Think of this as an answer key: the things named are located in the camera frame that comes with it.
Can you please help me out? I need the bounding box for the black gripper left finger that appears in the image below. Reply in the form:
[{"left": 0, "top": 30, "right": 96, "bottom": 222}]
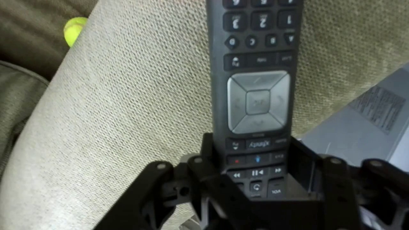
[{"left": 93, "top": 131, "right": 240, "bottom": 230}]

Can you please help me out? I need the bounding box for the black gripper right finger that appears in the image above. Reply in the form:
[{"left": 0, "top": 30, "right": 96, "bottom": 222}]
[{"left": 290, "top": 135, "right": 409, "bottom": 230}]

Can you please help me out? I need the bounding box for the black remote with grey pad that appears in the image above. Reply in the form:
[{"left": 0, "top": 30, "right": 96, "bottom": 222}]
[{"left": 204, "top": 0, "right": 305, "bottom": 201}]

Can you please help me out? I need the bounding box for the beige fabric couch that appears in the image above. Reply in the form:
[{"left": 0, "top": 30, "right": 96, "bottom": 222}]
[{"left": 0, "top": 0, "right": 409, "bottom": 230}]

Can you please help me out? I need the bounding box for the white portable air conditioner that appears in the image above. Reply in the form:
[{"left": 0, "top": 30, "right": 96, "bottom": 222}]
[{"left": 296, "top": 62, "right": 409, "bottom": 172}]

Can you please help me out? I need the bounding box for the yellow-green tennis ball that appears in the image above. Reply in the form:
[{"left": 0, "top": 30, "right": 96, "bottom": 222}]
[{"left": 61, "top": 15, "right": 89, "bottom": 48}]

